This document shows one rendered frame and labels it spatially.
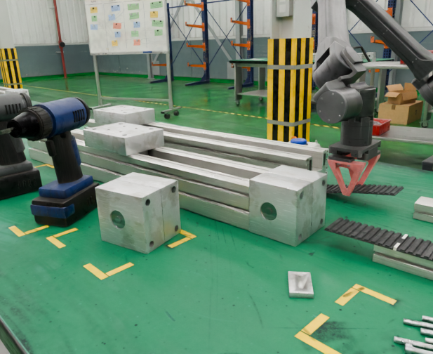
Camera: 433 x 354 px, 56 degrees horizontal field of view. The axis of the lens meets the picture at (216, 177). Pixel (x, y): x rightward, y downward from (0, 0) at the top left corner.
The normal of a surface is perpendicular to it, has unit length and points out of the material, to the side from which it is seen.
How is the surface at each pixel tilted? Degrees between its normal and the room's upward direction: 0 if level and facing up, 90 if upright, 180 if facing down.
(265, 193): 90
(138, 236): 90
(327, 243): 0
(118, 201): 90
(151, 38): 90
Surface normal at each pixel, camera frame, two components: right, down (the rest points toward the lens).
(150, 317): -0.04, -0.95
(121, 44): -0.44, 0.29
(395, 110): -0.67, 0.23
